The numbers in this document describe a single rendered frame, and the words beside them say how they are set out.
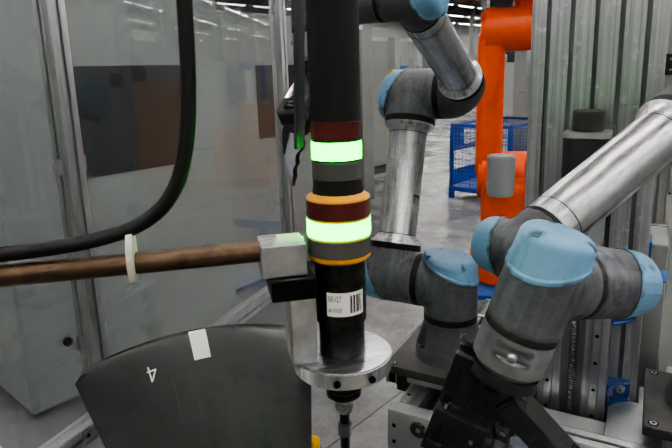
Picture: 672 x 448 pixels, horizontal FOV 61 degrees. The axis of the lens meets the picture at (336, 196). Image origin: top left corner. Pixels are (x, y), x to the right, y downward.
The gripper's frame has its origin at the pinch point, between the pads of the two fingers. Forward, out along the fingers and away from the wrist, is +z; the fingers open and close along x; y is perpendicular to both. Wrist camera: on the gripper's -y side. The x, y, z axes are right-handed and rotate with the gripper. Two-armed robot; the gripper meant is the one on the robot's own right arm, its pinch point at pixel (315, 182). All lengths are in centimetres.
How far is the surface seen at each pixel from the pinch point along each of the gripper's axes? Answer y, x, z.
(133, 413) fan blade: -50, -4, 11
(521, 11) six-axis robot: 359, -1, -55
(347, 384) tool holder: -54, -27, 2
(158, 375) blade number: -47.0, -4.7, 9.1
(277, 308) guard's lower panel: 65, 46, 56
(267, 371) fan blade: -41.3, -13.1, 10.2
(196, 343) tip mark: -42.9, -6.2, 7.6
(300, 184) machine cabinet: 334, 169, 74
